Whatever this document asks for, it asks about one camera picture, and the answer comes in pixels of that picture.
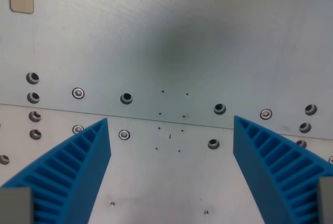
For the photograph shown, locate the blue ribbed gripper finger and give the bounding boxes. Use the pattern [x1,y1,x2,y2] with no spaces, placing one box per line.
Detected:
[0,117,112,224]
[233,115,333,224]

